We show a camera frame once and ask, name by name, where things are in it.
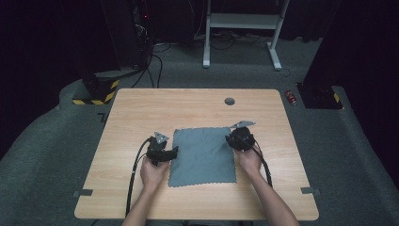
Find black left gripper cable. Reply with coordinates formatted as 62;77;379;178
124;137;155;218

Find black stand base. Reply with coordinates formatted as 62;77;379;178
295;82;343;110

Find dark equipment rack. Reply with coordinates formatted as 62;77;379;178
100;0;155;73

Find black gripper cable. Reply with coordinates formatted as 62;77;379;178
241;135;274;189
124;137;155;218

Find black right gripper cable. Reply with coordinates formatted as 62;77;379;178
241;135;274;189

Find black floor cables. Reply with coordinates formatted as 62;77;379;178
130;43;165;89

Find grey cloth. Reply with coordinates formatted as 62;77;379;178
167;125;238;189

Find grey tape strip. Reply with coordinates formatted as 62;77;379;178
72;188;94;198
300;186;322;196

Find person's right hand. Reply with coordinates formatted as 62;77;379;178
234;144;263;179

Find red can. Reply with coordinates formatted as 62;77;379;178
284;89;298;107

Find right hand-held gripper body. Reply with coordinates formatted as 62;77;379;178
227;120;257;153

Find person's left hand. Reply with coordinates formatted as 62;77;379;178
139;154;171;194

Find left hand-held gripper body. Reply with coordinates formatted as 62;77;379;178
146;131;172;167

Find black yellow striped base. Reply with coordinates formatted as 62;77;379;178
72;70;121;106

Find white metal stand frame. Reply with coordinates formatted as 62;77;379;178
202;0;292;72

